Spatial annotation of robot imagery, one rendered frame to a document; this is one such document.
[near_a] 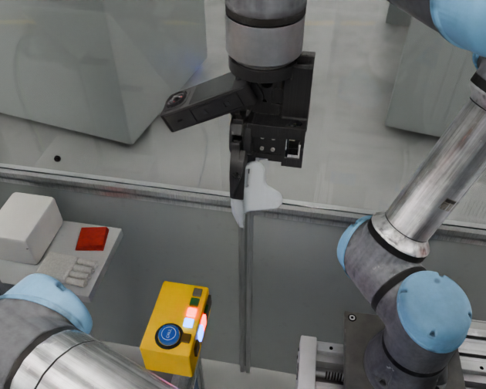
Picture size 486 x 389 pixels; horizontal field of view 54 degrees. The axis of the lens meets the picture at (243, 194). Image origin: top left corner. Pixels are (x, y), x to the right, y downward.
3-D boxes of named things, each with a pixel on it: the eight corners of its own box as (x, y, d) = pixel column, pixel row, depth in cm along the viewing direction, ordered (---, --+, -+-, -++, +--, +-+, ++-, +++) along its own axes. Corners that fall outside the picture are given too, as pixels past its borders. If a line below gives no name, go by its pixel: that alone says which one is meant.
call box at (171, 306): (168, 306, 109) (163, 279, 101) (211, 313, 107) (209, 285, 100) (146, 373, 97) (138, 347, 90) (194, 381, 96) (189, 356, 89)
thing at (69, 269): (51, 254, 133) (48, 249, 131) (100, 264, 131) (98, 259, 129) (35, 279, 127) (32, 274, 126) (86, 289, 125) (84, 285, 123)
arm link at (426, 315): (410, 386, 78) (433, 346, 69) (364, 319, 87) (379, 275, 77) (467, 358, 82) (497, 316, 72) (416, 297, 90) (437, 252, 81)
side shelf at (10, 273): (12, 219, 147) (9, 212, 145) (123, 235, 142) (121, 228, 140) (-33, 282, 130) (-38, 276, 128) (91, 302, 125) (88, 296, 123)
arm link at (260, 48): (217, 25, 42) (234, -11, 48) (218, 71, 45) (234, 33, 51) (302, 32, 41) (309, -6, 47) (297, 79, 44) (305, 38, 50)
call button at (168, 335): (162, 326, 94) (161, 322, 93) (182, 329, 93) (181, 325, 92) (156, 345, 91) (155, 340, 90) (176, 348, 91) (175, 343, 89)
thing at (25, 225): (15, 214, 144) (2, 188, 136) (65, 221, 142) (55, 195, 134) (-16, 258, 132) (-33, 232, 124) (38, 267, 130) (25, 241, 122)
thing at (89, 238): (82, 229, 140) (80, 224, 138) (109, 229, 140) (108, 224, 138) (75, 251, 134) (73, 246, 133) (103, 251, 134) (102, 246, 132)
